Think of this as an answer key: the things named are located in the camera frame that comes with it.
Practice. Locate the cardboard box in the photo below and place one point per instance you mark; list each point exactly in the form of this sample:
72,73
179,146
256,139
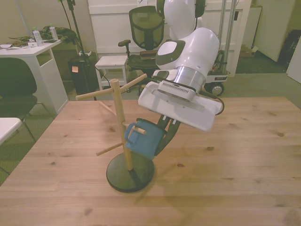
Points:
249,50

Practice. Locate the brown flat box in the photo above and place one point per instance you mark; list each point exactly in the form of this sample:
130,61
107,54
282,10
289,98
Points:
148,55

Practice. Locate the dark plastic chair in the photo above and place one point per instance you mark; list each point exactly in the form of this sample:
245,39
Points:
14,80

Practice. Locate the wooden mug tree black base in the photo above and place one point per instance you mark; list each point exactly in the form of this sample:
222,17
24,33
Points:
130,179

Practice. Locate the black tripod stand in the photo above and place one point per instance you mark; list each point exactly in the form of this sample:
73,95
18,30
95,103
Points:
75,23

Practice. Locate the black mesh office chair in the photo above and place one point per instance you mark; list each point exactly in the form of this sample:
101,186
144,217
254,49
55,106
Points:
147,28

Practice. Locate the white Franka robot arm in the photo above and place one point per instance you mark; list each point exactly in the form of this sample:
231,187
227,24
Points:
200,44

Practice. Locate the blue enamel mug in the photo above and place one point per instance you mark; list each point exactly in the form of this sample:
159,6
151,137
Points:
145,141

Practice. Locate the camouflage cloth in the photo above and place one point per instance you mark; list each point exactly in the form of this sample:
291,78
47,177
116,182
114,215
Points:
63,34

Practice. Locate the black waste bin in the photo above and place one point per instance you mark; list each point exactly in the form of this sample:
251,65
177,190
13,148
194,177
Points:
82,80

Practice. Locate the white folding table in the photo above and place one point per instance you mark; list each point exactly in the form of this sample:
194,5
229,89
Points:
8,127

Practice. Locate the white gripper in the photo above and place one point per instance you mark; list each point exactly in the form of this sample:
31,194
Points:
178,110

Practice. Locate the wheeled equipment cart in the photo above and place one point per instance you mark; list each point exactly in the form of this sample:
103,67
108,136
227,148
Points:
217,90

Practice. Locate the white desk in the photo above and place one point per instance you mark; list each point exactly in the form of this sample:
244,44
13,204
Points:
23,50

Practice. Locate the small white side table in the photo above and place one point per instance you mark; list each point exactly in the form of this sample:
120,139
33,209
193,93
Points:
113,61

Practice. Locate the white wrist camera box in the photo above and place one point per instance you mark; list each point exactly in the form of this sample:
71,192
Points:
176,90

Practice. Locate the clear plastic bottle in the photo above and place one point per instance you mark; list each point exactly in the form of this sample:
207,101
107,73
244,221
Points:
53,33
37,37

